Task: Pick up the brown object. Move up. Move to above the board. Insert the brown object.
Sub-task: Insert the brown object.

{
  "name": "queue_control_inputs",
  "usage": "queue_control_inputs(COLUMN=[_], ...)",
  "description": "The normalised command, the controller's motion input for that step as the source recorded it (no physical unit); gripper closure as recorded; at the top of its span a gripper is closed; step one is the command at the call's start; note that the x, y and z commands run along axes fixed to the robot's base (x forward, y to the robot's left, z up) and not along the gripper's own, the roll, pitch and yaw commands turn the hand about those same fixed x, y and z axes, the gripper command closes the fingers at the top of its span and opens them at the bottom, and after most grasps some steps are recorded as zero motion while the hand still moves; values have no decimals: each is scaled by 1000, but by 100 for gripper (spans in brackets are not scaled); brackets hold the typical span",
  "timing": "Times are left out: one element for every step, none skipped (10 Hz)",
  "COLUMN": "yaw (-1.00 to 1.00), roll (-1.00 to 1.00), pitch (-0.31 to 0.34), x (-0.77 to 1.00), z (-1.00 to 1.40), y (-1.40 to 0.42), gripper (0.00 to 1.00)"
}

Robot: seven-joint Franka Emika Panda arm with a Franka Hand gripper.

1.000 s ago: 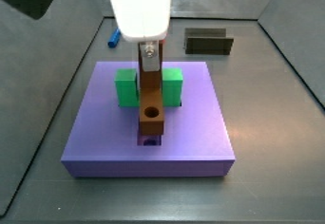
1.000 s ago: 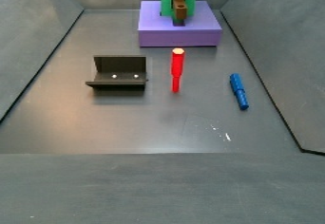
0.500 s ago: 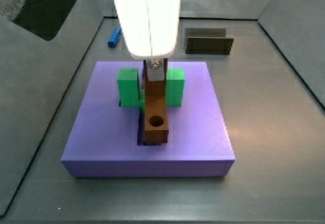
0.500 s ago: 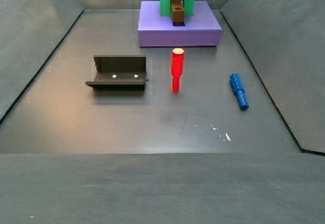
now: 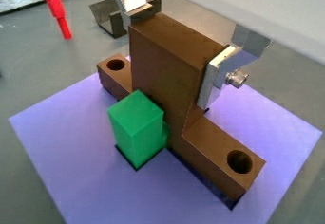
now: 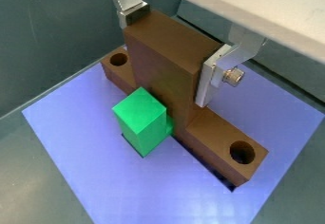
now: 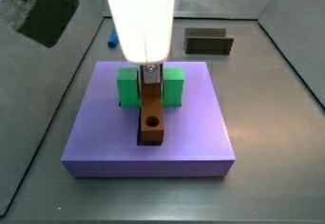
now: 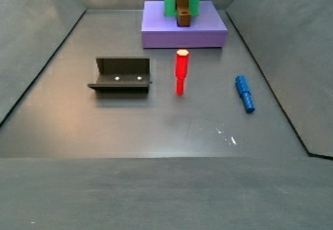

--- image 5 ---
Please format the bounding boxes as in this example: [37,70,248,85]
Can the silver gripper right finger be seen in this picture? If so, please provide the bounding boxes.
[197,25,272,110]

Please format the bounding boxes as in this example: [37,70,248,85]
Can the brown T-shaped block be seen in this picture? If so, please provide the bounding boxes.
[97,13,265,200]

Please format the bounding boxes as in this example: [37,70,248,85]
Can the purple base board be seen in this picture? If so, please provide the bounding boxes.
[11,57,325,224]

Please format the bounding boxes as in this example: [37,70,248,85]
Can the dark grey U-shaped block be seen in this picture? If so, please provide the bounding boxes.
[89,0,162,39]

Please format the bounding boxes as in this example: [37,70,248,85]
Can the red peg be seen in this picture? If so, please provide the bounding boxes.
[46,0,73,39]

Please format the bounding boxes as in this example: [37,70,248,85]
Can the green U-shaped block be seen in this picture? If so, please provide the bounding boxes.
[109,90,169,169]

